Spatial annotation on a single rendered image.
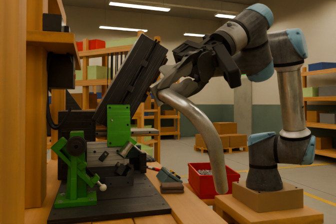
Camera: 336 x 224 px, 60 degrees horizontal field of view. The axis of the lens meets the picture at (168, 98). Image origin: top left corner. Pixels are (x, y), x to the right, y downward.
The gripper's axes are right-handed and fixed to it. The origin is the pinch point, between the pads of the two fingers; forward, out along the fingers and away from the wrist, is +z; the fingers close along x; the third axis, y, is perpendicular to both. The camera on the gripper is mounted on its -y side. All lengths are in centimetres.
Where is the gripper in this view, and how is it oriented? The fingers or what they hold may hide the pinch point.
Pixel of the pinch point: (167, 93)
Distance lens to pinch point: 60.9
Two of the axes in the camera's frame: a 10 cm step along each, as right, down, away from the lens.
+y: -6.2, -3.4, 7.1
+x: -2.7, -7.5, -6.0
